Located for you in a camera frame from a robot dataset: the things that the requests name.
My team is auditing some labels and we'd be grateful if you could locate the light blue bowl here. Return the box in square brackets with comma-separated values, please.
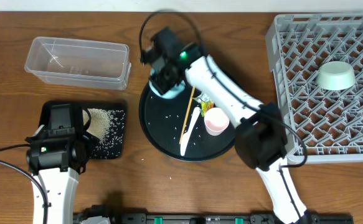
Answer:
[148, 68, 186, 100]

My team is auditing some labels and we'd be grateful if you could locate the mint green bowl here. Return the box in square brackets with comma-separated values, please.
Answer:
[315, 61, 356, 91]

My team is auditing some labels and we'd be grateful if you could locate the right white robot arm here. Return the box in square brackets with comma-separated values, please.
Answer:
[140, 27, 311, 223]

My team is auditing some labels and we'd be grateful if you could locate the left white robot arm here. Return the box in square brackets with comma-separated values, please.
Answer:
[26, 103, 91, 223]

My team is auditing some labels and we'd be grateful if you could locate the grey dishwasher rack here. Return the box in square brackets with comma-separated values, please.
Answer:
[265, 12, 363, 164]

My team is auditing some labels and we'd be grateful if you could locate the wooden chopstick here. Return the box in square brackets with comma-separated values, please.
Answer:
[179, 86, 196, 144]

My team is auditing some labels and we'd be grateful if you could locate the pile of white rice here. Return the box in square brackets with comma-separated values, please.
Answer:
[87, 108, 113, 141]

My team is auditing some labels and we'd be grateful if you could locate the black rectangular tray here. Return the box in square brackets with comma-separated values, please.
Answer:
[45, 101, 126, 159]

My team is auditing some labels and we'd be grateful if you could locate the yellow snack wrapper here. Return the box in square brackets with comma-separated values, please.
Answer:
[194, 93, 214, 117]

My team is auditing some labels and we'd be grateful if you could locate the round black tray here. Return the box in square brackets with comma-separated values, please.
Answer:
[139, 85, 235, 162]

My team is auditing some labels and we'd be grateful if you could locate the pink plastic cup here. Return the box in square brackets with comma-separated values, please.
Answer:
[204, 108, 230, 136]

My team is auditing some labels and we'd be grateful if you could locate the white plastic knife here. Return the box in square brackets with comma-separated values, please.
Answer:
[180, 107, 200, 156]

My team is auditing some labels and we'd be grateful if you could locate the clear plastic bin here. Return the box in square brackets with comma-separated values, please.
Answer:
[24, 37, 131, 90]

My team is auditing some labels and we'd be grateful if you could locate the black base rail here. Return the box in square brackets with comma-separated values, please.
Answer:
[70, 202, 354, 224]

